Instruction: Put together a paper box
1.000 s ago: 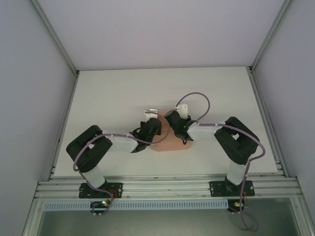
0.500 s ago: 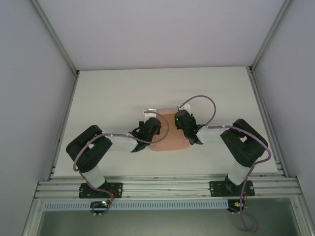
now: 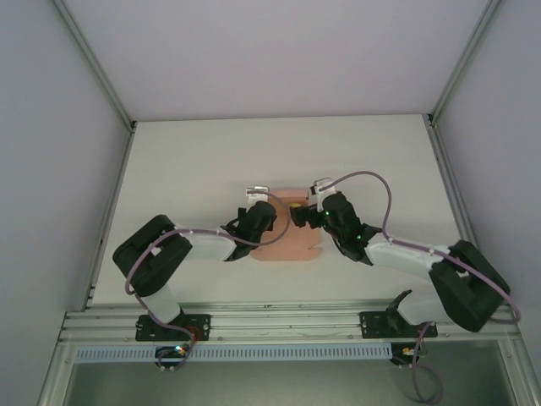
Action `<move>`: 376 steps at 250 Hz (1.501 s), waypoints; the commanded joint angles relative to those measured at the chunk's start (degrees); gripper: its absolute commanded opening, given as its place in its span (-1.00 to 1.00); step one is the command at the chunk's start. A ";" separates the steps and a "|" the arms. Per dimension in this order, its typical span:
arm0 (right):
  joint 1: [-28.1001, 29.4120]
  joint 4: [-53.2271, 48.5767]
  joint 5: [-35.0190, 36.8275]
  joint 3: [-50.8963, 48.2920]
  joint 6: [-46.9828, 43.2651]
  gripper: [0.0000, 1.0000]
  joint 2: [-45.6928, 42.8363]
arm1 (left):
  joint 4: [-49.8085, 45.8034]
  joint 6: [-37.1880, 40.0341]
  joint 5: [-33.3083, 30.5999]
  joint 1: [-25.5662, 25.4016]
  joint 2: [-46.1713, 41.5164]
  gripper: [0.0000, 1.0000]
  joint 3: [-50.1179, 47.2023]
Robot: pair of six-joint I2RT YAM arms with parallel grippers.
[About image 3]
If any pink paper box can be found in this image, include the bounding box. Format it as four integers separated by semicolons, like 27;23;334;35
251;188;325;263

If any small circuit board with LEDs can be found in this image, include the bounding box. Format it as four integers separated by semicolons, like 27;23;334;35
155;344;192;361
391;341;429;365

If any grey metal panel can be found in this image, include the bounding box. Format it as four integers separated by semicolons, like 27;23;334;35
63;341;522;406

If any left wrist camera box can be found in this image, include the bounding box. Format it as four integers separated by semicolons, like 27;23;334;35
244;185;271;203

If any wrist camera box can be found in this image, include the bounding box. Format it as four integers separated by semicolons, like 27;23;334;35
310;177;336;199
244;185;271;203

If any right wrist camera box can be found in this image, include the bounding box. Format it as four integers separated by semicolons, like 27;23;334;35
310;177;336;199

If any aluminium mounting rail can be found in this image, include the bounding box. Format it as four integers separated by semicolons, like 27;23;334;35
58;299;522;344

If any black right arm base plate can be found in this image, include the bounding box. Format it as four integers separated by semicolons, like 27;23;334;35
358;310;439;339

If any aluminium table side rail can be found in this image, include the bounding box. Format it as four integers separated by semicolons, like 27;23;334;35
82;122;137;312
424;113;498;306

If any light blue slotted cable duct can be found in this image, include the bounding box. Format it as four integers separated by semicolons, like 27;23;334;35
74;343;392;364

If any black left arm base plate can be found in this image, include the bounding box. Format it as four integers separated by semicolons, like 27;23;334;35
134;313;212;343

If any aluminium frame post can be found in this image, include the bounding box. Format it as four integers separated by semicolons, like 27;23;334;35
426;0;506;128
52;0;137;130

